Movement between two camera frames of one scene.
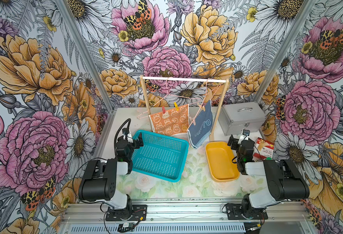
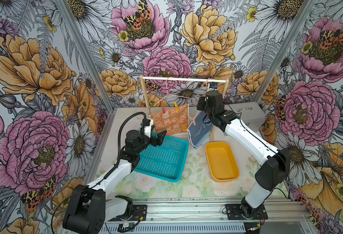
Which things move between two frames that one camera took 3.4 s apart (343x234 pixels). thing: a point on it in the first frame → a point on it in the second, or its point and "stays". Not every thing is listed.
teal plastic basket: x=161 y=156 stays
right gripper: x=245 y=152 → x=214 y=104
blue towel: x=199 y=134 stays
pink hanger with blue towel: x=200 y=127 stays
